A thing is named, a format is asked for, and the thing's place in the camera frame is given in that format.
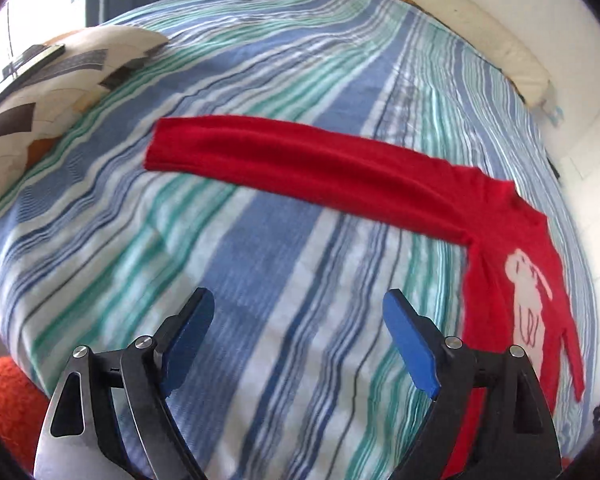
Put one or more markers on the cream brown patchwork pillow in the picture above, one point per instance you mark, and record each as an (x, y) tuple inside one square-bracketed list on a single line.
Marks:
[(45, 90)]

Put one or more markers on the red sweater with white figure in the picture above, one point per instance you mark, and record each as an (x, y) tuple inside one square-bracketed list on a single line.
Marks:
[(330, 170)]

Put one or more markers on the orange fuzzy rug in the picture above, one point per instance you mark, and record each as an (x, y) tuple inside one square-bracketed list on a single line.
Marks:
[(10, 405)]

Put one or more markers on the blue green striped bedspread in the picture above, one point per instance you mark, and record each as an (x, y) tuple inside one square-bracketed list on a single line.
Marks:
[(280, 260)]

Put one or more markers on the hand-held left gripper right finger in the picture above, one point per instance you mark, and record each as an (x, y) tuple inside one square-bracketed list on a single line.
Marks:
[(410, 340)]

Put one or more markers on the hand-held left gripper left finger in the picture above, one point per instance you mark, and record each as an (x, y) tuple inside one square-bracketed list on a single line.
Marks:
[(187, 340)]

